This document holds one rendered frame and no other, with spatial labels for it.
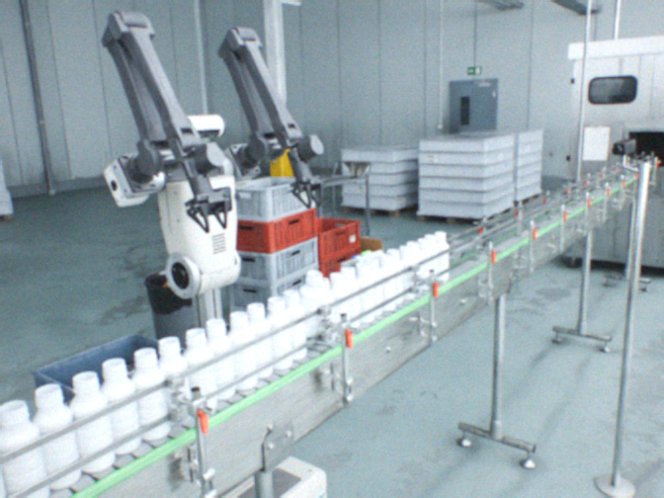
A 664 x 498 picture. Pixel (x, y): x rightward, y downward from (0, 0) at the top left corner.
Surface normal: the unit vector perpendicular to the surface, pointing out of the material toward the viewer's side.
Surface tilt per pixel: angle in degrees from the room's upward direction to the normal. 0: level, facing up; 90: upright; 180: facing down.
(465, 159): 90
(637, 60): 90
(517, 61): 90
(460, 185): 89
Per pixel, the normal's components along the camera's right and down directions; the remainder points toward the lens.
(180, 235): -0.58, 0.38
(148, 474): 0.80, 0.12
